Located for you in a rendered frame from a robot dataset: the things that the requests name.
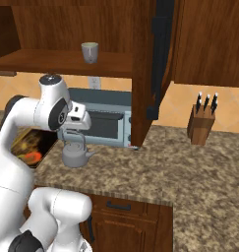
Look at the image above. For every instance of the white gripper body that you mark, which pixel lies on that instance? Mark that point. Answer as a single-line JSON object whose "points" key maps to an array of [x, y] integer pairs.
{"points": [[79, 122]]}

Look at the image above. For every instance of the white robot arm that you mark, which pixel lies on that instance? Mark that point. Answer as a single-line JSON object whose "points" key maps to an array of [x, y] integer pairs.
{"points": [[12, 183]]}

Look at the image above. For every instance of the grey kettle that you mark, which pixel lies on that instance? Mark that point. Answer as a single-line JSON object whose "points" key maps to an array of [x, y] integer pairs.
{"points": [[74, 157]]}

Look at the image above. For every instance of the grey mug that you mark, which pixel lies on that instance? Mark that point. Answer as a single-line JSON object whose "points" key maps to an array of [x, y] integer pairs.
{"points": [[90, 52]]}

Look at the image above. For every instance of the open wooden cabinet door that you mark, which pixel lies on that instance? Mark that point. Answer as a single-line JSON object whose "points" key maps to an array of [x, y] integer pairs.
{"points": [[4, 32], [140, 65]]}

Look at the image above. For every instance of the closed wooden cabinet door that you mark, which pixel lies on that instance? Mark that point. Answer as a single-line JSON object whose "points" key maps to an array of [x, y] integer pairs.
{"points": [[209, 42]]}

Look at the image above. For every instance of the silver toaster oven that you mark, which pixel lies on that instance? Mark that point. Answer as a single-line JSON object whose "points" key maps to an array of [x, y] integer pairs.
{"points": [[106, 124]]}

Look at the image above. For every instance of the wooden drawer front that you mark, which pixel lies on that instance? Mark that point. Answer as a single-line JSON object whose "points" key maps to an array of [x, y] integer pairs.
{"points": [[140, 208]]}

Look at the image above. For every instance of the wooden base cupboard door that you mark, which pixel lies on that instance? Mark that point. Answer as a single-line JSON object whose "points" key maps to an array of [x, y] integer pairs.
{"points": [[124, 234]]}

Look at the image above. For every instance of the wooden knife block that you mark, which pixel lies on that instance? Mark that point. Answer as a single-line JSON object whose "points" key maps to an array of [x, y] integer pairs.
{"points": [[199, 126]]}

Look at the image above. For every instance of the white wall outlet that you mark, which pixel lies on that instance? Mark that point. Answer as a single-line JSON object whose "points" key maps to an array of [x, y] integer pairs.
{"points": [[94, 82]]}

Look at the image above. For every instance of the wooden wall cabinet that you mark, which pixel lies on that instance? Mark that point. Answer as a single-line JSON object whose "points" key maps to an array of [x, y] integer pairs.
{"points": [[65, 62]]}

